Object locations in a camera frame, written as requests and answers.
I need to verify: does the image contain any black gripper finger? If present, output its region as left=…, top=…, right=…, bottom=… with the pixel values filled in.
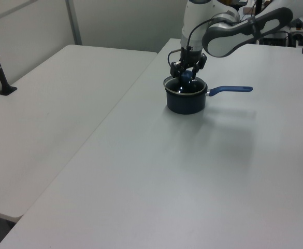
left=169, top=60, right=184, bottom=79
left=192, top=53, right=208, bottom=79

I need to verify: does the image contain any white side table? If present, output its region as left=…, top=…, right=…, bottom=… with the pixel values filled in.
left=0, top=44, right=158, bottom=223

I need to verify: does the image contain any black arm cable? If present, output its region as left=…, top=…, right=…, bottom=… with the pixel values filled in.
left=167, top=17, right=215, bottom=65

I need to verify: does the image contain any grey metal partition post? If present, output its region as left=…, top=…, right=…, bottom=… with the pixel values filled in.
left=65, top=0, right=83, bottom=46

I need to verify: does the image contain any glass lid with blue knob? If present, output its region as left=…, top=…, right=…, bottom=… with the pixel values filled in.
left=163, top=71, right=207, bottom=96

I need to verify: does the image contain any dark blue saucepan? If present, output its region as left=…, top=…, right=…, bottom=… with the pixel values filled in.
left=163, top=76, right=254, bottom=115

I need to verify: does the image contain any black background equipment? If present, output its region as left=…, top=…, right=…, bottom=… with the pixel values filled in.
left=259, top=22, right=303, bottom=48

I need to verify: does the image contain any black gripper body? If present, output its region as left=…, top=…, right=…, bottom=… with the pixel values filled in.
left=179, top=47, right=202, bottom=69

